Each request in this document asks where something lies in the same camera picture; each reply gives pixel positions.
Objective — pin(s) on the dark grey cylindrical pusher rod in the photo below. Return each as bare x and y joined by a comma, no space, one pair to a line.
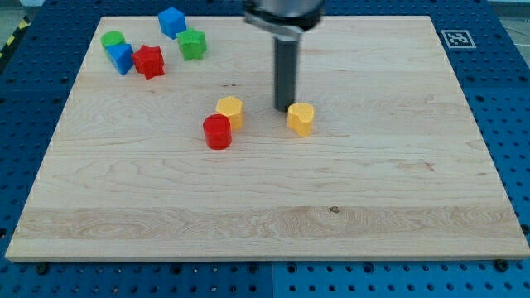
285,70

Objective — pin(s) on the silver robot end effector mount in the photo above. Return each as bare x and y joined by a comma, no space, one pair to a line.
284,18

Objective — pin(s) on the yellow hexagon block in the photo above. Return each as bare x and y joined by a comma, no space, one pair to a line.
232,108

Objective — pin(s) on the yellow heart block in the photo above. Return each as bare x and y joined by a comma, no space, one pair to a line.
300,117

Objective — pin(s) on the green star block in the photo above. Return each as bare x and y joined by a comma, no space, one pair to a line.
192,44

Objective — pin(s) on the red cylinder block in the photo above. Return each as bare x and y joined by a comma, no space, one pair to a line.
217,131

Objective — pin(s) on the blue cube block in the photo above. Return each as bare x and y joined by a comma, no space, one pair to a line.
172,22

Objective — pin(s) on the red star block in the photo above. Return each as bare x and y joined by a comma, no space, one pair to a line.
148,60

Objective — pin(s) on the blue triangle block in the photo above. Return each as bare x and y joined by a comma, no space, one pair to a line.
121,57

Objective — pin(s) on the light wooden board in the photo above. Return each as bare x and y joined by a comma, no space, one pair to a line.
395,167

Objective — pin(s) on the white fiducial marker tag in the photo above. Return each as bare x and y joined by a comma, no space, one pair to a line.
458,39

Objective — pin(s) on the green cylinder block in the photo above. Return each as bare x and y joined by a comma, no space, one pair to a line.
112,42

